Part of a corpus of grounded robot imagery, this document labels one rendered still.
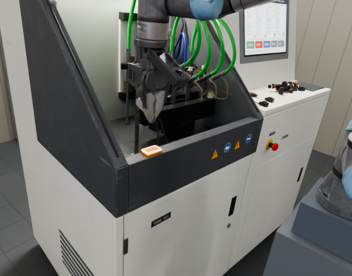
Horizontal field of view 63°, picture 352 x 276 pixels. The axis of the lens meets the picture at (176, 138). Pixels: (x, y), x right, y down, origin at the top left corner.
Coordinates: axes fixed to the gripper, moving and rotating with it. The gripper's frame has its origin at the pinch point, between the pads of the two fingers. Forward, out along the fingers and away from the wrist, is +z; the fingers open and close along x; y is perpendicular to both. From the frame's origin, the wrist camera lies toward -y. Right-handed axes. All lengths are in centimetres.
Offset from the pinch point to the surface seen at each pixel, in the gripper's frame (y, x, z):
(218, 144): -2.0, -28.7, 14.9
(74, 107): 19.6, 13.0, 0.5
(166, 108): 19.8, -22.8, 7.4
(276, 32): 26, -103, -19
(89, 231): 14.6, 13.0, 43.0
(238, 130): -2.0, -39.9, 11.9
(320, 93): -2, -112, 8
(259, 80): 21, -88, 4
